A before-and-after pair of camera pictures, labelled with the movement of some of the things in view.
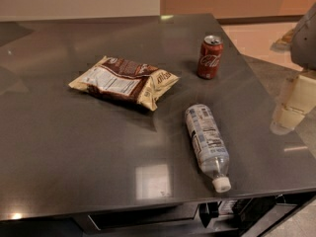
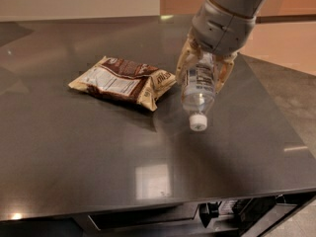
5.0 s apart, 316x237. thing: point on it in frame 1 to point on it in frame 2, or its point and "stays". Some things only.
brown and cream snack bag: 125,80 stays
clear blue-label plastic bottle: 210,150 to 198,89
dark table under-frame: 250,217 stays
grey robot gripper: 305,44 to 221,30
